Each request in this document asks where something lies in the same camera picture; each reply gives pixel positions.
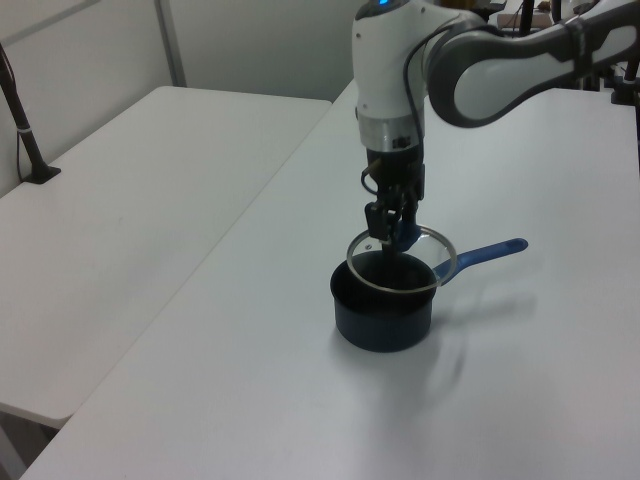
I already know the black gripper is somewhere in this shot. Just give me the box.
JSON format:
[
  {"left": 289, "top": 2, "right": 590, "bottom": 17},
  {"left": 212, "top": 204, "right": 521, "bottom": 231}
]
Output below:
[{"left": 361, "top": 146, "right": 427, "bottom": 261}]

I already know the glass lid with blue knob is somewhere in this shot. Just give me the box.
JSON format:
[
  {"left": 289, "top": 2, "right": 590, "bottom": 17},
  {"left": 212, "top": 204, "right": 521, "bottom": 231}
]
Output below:
[{"left": 345, "top": 221, "right": 457, "bottom": 294}]

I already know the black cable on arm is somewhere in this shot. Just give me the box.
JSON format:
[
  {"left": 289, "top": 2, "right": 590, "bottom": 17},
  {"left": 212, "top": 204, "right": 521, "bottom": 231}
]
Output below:
[{"left": 360, "top": 22, "right": 454, "bottom": 196}]

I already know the dark saucepan with blue handle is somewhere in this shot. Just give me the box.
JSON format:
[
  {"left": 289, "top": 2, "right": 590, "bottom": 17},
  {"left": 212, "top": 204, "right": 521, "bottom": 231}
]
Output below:
[{"left": 329, "top": 237, "right": 529, "bottom": 354}]

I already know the black clamp pole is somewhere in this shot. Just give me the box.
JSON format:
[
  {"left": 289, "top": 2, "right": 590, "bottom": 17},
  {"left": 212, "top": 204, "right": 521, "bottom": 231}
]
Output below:
[{"left": 609, "top": 54, "right": 640, "bottom": 106}]

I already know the white folding side table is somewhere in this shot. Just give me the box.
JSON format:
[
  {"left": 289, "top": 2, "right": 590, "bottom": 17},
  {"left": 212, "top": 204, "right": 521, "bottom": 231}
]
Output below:
[{"left": 0, "top": 85, "right": 334, "bottom": 422}]

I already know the black camera stand pole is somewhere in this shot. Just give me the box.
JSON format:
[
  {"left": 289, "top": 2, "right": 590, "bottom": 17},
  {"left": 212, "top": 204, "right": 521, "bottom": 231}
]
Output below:
[{"left": 0, "top": 42, "right": 63, "bottom": 185}]

